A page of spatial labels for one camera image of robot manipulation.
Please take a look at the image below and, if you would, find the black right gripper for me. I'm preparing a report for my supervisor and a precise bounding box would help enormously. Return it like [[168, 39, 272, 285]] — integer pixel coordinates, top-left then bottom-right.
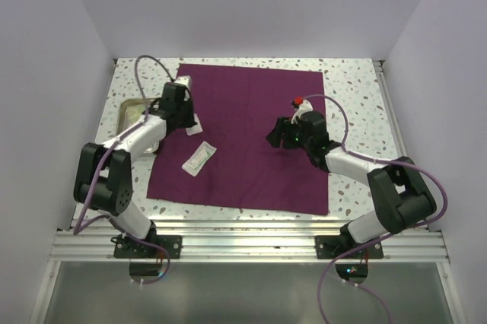
[[266, 116, 313, 151]]

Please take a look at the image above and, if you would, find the white gauze pad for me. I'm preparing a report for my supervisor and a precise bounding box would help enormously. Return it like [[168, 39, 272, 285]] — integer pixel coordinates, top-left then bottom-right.
[[186, 113, 202, 136]]

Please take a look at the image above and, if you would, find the steel instrument tray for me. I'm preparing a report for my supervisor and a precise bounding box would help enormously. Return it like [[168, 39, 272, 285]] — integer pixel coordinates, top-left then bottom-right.
[[114, 98, 166, 157]]

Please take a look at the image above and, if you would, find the purple cloth mat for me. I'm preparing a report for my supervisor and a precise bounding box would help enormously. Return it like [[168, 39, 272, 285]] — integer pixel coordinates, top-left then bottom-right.
[[147, 64, 329, 215]]

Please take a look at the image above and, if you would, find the suture packet white green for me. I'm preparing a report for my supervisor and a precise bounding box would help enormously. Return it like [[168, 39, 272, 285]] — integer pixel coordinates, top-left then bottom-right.
[[182, 141, 217, 176]]

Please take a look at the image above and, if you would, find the bagged bandage roll green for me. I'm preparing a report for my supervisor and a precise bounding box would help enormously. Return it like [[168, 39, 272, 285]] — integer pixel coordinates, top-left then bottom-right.
[[125, 104, 145, 127]]

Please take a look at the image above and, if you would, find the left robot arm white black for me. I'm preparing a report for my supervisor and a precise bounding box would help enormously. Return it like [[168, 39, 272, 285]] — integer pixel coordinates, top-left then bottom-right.
[[73, 76, 196, 258]]

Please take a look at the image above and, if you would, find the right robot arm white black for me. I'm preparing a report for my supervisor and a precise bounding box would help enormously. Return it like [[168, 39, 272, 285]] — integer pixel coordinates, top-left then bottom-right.
[[266, 111, 437, 258]]

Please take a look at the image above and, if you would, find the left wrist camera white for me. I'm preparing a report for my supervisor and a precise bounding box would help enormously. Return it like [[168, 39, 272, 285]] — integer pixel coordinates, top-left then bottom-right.
[[174, 76, 192, 90]]

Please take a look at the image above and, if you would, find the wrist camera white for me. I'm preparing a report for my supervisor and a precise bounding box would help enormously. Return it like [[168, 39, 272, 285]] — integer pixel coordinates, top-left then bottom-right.
[[291, 97, 314, 124], [174, 76, 192, 90]]

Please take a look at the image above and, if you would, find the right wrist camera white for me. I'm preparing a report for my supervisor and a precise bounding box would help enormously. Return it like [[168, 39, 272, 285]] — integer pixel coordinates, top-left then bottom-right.
[[291, 97, 314, 124]]

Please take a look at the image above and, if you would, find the aluminium rail frame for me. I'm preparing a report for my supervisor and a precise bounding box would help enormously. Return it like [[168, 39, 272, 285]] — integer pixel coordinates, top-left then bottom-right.
[[30, 58, 465, 324]]

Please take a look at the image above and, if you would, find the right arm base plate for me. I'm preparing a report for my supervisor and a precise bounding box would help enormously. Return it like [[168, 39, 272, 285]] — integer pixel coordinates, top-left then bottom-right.
[[314, 235, 384, 260]]

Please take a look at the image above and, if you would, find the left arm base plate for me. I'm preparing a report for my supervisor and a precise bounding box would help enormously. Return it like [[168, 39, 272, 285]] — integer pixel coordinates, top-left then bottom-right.
[[110, 234, 183, 259]]

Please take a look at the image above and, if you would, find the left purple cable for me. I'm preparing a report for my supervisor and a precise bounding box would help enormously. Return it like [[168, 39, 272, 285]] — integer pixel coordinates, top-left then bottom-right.
[[72, 55, 177, 285]]

